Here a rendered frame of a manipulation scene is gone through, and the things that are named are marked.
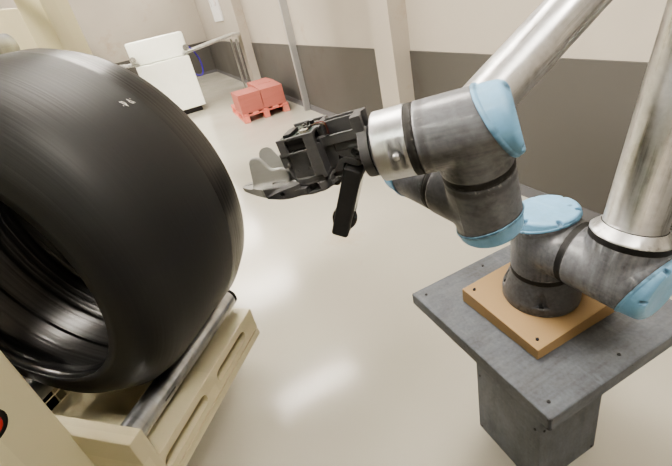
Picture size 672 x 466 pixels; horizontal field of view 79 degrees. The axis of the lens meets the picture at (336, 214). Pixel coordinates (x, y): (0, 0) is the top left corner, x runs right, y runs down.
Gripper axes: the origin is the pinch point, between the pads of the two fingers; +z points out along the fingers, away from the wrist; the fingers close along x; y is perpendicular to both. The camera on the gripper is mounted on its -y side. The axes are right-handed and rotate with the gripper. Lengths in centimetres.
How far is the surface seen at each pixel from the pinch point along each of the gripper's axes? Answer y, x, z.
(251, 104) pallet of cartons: -58, -495, 287
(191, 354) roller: -27.5, 5.7, 25.2
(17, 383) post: -9.8, 26.2, 30.3
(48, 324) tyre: -17, 6, 57
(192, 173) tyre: 5.0, 0.4, 8.5
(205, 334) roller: -27.5, 0.6, 25.1
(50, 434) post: -19.7, 27.1, 31.7
